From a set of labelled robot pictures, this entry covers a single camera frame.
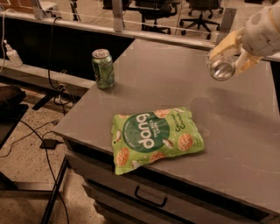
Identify clear sanitizer bottle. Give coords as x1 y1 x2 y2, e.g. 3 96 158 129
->
3 39 23 67

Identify black chair at left edge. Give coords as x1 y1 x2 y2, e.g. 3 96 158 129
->
0 86 28 149

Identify dark office chair left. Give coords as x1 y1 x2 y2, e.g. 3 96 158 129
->
102 0 180 34

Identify black drawer handle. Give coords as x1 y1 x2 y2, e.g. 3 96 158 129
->
134 185 168 207

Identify silver 7up can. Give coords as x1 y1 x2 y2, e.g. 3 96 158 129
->
206 50 235 81

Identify black power adapter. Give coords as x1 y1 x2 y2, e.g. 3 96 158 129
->
40 139 58 150

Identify black office chair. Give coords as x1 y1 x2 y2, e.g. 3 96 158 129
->
179 0 223 40

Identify black hanging cable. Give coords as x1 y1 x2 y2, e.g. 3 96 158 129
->
47 17 69 116

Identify metal glass partition rail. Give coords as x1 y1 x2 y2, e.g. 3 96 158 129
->
0 7 280 63

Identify grey drawer cabinet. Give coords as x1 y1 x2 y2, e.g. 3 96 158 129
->
55 40 280 224

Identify green soda can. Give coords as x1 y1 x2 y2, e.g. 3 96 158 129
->
92 49 115 89

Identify black cable on floor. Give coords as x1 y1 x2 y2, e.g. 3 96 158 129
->
0 119 71 224

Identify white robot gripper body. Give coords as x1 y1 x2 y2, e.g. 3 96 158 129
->
241 2 280 57

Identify green rice chip bag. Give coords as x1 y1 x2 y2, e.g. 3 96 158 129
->
111 107 205 175

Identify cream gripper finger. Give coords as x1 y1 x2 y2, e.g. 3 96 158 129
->
234 50 263 76
208 27 245 61

